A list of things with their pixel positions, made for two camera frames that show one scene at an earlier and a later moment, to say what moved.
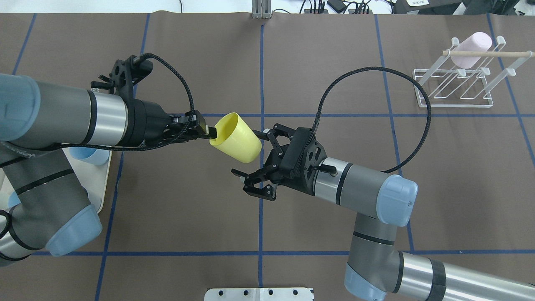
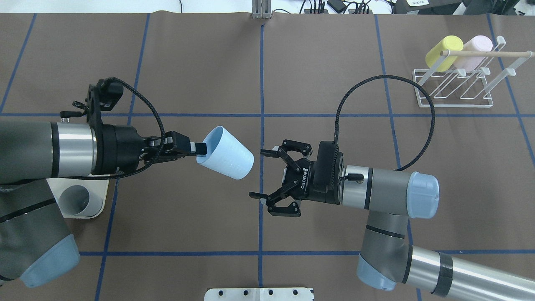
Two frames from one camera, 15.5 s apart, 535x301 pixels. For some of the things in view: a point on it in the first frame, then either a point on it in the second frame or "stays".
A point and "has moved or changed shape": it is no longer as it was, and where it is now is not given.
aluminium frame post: (261, 9) stays
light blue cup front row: (92, 156) has moved or changed shape
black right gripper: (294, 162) to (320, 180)
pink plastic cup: (479, 42) stays
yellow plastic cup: (235, 138) to (451, 43)
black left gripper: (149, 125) to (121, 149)
